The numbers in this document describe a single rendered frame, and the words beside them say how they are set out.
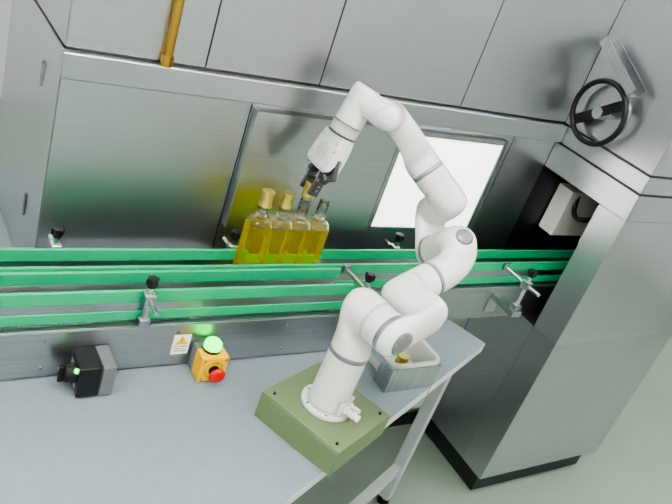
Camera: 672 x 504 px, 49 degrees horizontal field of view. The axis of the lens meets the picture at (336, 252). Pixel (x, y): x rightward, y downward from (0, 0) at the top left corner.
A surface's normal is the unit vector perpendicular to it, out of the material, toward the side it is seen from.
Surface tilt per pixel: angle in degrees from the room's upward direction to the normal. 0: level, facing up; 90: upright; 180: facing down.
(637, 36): 90
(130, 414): 0
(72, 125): 90
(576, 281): 90
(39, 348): 90
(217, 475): 0
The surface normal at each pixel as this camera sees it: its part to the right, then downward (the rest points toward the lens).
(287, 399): 0.35, -0.84
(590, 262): -0.83, 0.00
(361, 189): 0.47, 0.54
